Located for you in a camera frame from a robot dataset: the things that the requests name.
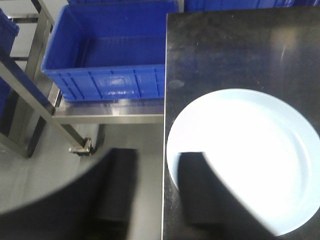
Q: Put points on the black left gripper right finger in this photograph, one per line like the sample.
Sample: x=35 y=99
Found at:
x=205 y=199

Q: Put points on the light blue plate robot-left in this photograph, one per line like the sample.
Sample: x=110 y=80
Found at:
x=264 y=150

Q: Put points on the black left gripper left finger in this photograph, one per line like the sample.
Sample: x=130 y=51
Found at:
x=116 y=194

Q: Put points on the blue crate on low shelf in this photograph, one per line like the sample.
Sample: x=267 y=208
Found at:
x=104 y=51

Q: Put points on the stainless steel rack frame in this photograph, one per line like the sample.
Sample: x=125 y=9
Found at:
x=40 y=103

